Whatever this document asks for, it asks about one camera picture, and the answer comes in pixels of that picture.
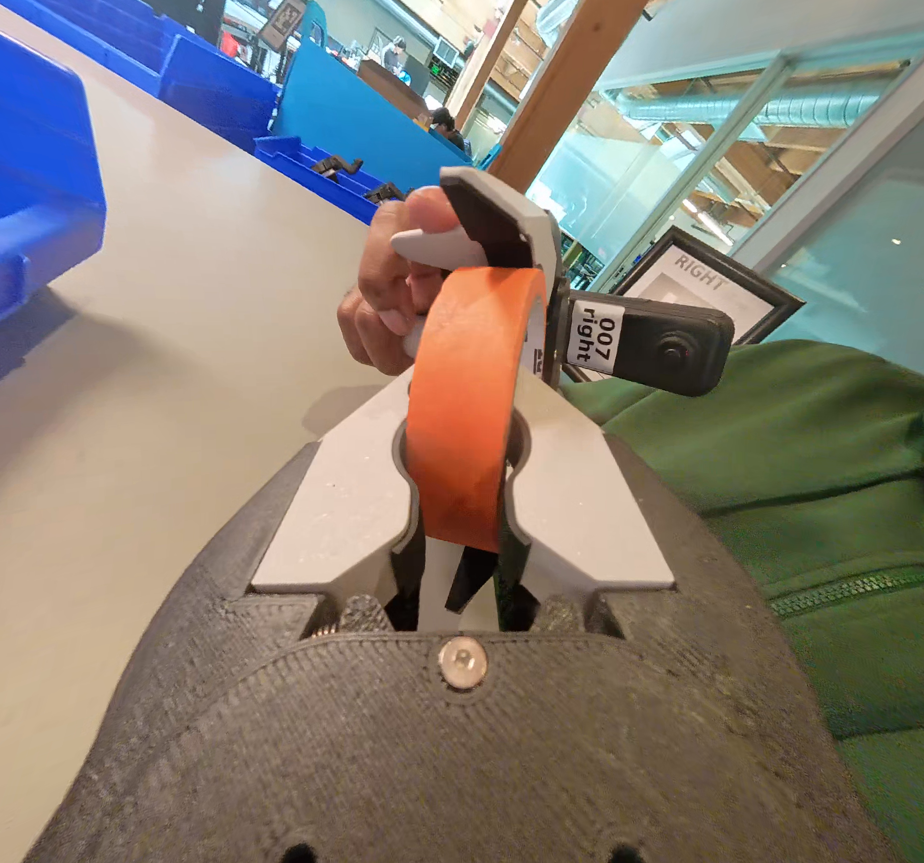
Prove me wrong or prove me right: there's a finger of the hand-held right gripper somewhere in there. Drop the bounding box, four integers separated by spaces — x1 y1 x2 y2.
438 166 567 390
389 225 493 275

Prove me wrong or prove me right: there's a shallow blue tool tray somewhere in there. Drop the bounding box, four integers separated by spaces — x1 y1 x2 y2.
252 133 392 226

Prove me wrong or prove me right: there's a blue plastic bin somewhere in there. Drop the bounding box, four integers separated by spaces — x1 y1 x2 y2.
0 0 284 158
0 29 111 374

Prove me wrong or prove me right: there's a framed black white tag sign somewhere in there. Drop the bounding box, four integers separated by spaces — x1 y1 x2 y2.
608 224 807 382

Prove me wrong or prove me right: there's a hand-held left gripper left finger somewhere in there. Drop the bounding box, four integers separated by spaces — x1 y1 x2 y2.
249 373 428 603

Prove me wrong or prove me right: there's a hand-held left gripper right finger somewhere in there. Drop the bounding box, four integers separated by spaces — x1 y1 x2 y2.
499 375 678 605

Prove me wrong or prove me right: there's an orange tape roll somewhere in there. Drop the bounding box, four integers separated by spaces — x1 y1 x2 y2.
403 266 551 556

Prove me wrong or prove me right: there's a person's right hand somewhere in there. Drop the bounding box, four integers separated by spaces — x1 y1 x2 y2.
337 186 466 377

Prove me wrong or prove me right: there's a blue partition wall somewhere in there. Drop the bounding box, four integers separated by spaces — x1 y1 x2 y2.
270 39 482 198

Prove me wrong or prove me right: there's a wooden support post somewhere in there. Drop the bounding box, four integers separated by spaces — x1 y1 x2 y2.
487 0 690 198

